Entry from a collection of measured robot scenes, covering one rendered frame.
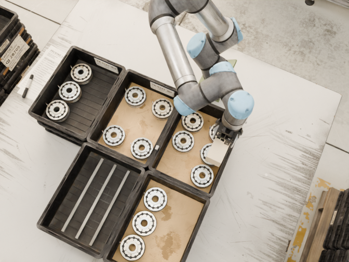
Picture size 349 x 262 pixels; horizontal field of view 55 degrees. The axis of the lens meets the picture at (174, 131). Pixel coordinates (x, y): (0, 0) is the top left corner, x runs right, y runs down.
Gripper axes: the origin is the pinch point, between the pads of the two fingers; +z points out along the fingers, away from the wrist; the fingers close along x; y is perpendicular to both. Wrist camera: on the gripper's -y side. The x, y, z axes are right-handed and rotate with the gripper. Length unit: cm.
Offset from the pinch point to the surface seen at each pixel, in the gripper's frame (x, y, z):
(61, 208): -50, 54, 26
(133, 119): -42.0, 3.1, 25.8
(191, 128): -15.0, -4.6, 22.9
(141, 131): -35.8, 6.7, 25.8
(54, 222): -50, 60, 26
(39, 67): -106, -5, 39
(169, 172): -15.5, 18.4, 25.7
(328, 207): 81, -21, 94
